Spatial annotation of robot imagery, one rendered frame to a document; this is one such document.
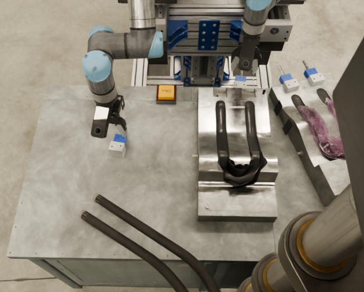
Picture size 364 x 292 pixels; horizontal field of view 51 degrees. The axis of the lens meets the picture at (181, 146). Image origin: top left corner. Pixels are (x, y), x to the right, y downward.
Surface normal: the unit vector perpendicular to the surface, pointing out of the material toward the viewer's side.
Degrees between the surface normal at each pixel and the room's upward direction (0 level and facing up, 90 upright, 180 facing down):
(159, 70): 0
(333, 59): 0
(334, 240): 90
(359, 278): 0
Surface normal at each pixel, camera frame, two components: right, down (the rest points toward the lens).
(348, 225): -0.77, 0.56
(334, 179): 0.00, -0.48
